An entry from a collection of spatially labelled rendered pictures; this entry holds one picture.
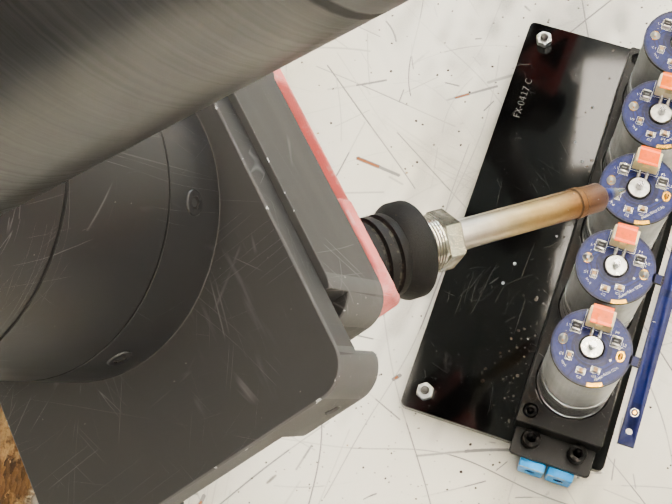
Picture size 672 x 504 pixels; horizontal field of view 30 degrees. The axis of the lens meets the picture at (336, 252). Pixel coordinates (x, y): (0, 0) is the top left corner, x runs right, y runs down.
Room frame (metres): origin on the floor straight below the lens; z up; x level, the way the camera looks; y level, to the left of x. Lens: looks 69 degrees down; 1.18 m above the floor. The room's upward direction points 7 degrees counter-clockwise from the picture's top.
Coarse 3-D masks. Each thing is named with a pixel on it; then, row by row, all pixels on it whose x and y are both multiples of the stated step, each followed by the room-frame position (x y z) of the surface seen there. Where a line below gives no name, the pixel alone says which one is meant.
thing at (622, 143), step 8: (656, 104) 0.18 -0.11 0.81; (664, 104) 0.18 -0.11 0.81; (648, 112) 0.18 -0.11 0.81; (656, 112) 0.18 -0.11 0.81; (656, 120) 0.17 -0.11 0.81; (664, 120) 0.17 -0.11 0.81; (616, 128) 0.18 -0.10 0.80; (624, 128) 0.17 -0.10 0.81; (616, 136) 0.18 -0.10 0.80; (624, 136) 0.17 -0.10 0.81; (616, 144) 0.17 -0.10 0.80; (624, 144) 0.17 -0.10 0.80; (632, 144) 0.17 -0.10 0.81; (640, 144) 0.17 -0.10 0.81; (608, 152) 0.18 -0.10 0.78; (616, 152) 0.17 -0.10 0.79; (624, 152) 0.17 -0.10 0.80; (632, 152) 0.17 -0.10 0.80; (664, 152) 0.16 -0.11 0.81; (608, 160) 0.18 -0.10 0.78; (664, 160) 0.16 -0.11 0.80
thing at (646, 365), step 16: (656, 304) 0.11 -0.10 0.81; (656, 320) 0.11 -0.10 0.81; (656, 336) 0.10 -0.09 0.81; (656, 352) 0.10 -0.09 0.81; (640, 368) 0.09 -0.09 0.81; (640, 384) 0.09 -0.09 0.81; (640, 400) 0.08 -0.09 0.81; (624, 416) 0.08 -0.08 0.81; (640, 416) 0.08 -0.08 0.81; (624, 432) 0.07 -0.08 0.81
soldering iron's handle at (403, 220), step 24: (384, 216) 0.11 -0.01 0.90; (408, 216) 0.11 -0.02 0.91; (384, 240) 0.11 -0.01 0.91; (408, 240) 0.11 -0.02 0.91; (432, 240) 0.11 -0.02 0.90; (384, 264) 0.10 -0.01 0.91; (408, 264) 0.10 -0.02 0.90; (432, 264) 0.10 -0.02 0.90; (408, 288) 0.10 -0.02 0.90; (432, 288) 0.10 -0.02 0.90
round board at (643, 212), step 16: (624, 160) 0.16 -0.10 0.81; (608, 176) 0.16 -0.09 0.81; (624, 176) 0.16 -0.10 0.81; (640, 176) 0.15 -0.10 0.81; (656, 176) 0.15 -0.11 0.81; (624, 192) 0.15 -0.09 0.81; (656, 192) 0.15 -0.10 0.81; (608, 208) 0.15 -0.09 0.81; (624, 208) 0.14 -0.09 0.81; (640, 208) 0.14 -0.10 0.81; (656, 208) 0.14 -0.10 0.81; (640, 224) 0.14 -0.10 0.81
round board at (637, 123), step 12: (648, 84) 0.19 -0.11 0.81; (636, 96) 0.18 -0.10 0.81; (648, 96) 0.18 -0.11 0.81; (624, 108) 0.18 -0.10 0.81; (648, 108) 0.18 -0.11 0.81; (624, 120) 0.18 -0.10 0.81; (636, 120) 0.17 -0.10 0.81; (648, 120) 0.17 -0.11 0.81; (636, 132) 0.17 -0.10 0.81; (648, 132) 0.17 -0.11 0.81; (660, 132) 0.17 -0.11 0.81; (648, 144) 0.17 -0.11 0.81; (660, 144) 0.17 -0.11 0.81
